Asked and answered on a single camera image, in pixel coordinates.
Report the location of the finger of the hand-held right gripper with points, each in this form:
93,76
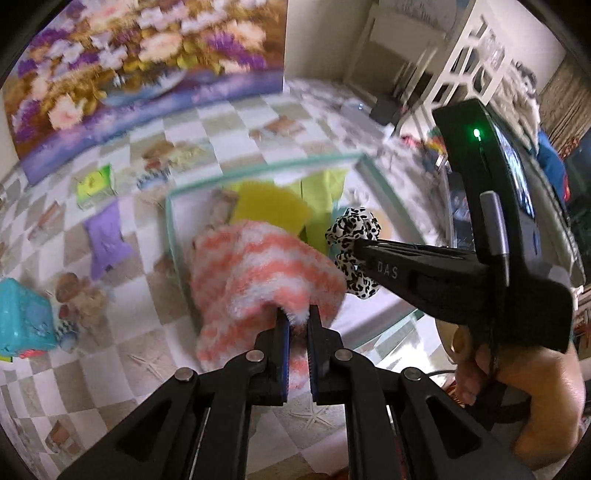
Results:
415,272

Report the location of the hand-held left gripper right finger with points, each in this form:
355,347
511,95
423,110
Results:
314,355

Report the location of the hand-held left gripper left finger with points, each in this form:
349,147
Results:
285,355

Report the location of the green rimmed white tray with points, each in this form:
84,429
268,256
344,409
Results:
388,307

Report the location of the pink white striped cloth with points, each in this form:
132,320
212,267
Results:
258,281

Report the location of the leopard print scrunchie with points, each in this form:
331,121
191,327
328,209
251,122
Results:
351,226

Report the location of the green cloth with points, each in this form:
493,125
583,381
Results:
323,203

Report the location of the yellow sponge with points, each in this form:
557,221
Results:
268,205

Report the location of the person's right forearm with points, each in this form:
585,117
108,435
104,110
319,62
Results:
549,443

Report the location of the person's right hand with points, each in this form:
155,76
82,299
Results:
540,383

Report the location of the blue cloth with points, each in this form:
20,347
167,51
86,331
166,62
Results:
551,161

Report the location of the multicoloured toy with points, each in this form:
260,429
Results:
434,145

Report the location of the small black box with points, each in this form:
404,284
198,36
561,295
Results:
385,110

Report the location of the grey fuzzy cloth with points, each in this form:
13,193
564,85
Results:
521,92

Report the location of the purple cloth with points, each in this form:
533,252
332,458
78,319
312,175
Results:
106,240

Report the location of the white shelf unit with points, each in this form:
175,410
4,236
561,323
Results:
466,50

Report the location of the white chair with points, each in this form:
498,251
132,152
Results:
392,41

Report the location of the small green carton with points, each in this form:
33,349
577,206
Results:
94,187

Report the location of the teal plastic box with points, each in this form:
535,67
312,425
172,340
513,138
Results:
25,318

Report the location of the flower painting canvas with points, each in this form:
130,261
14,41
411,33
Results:
138,69

